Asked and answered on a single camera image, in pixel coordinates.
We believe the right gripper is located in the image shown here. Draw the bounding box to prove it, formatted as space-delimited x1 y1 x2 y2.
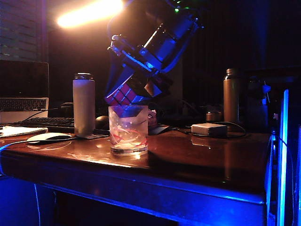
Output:
104 13 205 99

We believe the Rubik's cube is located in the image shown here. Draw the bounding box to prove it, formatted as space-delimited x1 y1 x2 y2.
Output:
105 82 151 107

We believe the clear patterned glass cup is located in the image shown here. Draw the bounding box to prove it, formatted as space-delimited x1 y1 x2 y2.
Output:
108 105 149 156

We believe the small metal cup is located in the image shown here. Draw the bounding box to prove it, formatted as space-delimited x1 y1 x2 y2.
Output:
206 111 223 122

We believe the small pink object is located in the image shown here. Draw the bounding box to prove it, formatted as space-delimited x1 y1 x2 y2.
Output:
148 109 158 128

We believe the dark flat card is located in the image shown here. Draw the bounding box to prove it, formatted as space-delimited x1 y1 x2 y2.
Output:
149 124 170 136

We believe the dark rounded computer mouse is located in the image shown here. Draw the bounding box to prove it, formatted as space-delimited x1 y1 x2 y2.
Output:
95 115 110 130

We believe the white frosted bottle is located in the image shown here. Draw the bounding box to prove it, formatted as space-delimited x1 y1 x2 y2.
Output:
72 73 96 137

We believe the flat coaster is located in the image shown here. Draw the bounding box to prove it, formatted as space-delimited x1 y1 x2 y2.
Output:
74 133 109 140

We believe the glowing lamp bar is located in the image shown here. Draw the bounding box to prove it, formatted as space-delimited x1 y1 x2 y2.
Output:
56 0 125 29

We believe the white power adapter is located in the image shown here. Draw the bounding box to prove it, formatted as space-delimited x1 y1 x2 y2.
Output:
191 123 228 137

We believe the brown metal bottle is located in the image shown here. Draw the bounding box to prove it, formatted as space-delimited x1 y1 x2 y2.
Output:
223 68 240 123

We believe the black keyboard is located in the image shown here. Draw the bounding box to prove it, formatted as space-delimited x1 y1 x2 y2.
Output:
10 117 75 133

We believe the white flat computer mouse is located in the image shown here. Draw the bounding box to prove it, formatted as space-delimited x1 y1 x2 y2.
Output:
26 132 72 144

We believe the silver laptop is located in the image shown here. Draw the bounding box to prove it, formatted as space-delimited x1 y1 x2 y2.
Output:
0 60 50 124

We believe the white paper sheet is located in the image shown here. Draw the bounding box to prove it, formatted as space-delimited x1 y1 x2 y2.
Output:
0 125 49 138

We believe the window blind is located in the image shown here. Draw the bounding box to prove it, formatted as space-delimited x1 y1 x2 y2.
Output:
0 0 47 62

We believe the thin black laptop cable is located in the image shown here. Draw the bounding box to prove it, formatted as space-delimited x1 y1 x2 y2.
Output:
22 108 61 122

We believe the white cable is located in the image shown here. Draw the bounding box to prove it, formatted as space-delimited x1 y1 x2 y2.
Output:
0 138 31 176

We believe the blue-lit metal frame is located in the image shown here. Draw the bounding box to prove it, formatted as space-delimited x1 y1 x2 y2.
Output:
264 88 301 226

